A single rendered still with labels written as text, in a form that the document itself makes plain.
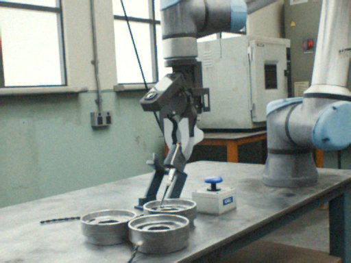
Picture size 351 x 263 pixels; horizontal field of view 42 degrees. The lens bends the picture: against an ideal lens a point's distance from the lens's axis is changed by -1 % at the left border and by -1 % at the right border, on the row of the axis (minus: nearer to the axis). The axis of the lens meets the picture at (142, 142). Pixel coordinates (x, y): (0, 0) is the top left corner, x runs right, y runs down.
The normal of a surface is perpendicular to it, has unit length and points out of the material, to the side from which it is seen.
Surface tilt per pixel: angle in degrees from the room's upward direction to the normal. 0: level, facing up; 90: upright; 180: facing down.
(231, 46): 90
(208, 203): 90
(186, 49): 90
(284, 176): 72
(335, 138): 96
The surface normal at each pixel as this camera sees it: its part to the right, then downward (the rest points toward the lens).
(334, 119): 0.33, 0.20
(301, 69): -0.68, 0.11
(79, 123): 0.73, 0.03
